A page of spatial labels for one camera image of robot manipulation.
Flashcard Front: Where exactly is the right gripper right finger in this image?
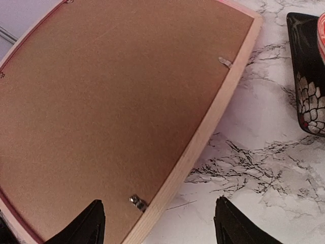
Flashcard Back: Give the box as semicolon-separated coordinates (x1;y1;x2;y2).
214;196;281;244

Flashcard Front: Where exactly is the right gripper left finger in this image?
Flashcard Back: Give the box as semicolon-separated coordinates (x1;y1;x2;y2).
45;199;105;244

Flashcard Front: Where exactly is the pink wooden picture frame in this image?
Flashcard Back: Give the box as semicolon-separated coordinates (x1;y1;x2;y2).
1;1;263;243

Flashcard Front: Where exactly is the black patterned tray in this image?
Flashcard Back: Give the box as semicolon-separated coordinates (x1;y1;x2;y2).
286;12;324;137

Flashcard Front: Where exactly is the red patterned object in tray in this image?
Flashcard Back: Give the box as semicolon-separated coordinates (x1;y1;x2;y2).
317;13;325;63

